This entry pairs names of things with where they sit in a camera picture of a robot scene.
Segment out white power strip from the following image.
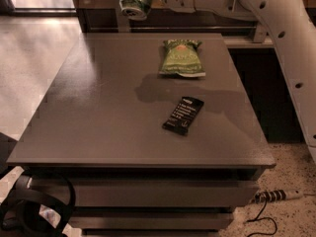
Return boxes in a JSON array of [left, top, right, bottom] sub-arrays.
[[251, 190, 303, 203]]

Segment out grey drawer cabinet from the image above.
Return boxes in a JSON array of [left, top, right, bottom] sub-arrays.
[[8, 34, 275, 237]]

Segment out metal bracket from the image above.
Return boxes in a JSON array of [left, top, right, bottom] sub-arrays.
[[252, 23, 268, 43], [116, 14, 130, 33]]

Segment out right metal bracket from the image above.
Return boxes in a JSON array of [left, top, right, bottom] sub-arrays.
[[252, 23, 268, 43]]

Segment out black headphones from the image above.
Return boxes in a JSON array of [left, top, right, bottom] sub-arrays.
[[0, 171, 76, 237]]

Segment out black power cable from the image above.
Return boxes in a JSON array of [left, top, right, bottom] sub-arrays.
[[246, 197, 278, 237]]

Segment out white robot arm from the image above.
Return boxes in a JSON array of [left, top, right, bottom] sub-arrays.
[[160, 0, 316, 160]]

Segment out green chip bag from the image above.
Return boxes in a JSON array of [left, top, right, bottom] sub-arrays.
[[159, 39, 205, 78]]

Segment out left metal bracket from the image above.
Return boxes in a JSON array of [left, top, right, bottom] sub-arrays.
[[116, 14, 130, 33]]

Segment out green soda can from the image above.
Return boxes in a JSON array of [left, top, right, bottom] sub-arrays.
[[119, 0, 152, 21]]

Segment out black snack bar wrapper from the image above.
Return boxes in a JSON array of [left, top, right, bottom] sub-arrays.
[[162, 97, 204, 135]]

